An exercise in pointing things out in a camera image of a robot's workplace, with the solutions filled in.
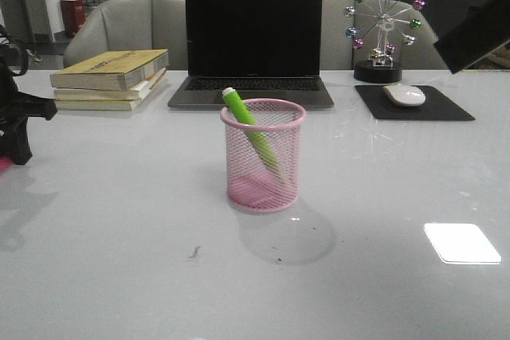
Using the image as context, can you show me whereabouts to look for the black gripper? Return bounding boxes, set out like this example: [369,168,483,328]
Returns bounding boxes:
[1,27,57,165]

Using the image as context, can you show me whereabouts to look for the pink marker pen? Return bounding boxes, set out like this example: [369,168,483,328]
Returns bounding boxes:
[0,156,14,174]

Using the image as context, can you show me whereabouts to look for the green marker pen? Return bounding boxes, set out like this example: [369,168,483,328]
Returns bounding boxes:
[222,87,288,184]

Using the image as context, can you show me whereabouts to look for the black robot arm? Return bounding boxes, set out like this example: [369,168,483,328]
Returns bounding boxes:
[434,0,509,74]

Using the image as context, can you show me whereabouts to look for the pink mesh pen holder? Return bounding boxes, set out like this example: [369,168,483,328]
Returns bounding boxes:
[220,98,306,212]

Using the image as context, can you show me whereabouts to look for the bottom cream book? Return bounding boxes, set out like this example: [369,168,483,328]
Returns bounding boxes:
[54,81,161,111]

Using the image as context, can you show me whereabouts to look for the cream book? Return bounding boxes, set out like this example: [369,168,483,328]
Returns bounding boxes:
[54,81,161,111]
[53,68,167,101]

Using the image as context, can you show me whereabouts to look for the top yellow book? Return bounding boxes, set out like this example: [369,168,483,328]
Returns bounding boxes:
[50,49,169,91]

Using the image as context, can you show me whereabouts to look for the red bin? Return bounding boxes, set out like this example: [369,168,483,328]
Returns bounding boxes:
[60,0,86,37]

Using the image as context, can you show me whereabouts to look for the middle cream book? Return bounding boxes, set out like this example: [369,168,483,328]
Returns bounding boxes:
[53,68,167,101]

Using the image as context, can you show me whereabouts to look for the left grey armchair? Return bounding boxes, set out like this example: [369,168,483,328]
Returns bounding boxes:
[63,0,188,70]

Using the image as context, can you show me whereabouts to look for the grey armchair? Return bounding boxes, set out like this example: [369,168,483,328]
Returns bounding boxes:
[63,0,188,70]
[320,0,447,70]

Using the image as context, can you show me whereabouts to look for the grey open laptop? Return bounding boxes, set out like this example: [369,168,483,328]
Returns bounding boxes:
[168,0,334,109]

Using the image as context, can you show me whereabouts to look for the right grey armchair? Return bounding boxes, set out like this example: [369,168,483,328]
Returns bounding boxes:
[320,0,447,70]

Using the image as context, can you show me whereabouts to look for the ferris wheel desk ornament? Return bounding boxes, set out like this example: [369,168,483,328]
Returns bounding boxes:
[343,0,426,84]

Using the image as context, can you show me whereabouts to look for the white computer mouse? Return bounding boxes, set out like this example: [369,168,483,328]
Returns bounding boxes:
[382,84,426,107]

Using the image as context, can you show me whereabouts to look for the black mouse pad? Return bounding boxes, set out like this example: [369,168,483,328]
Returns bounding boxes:
[355,84,475,121]

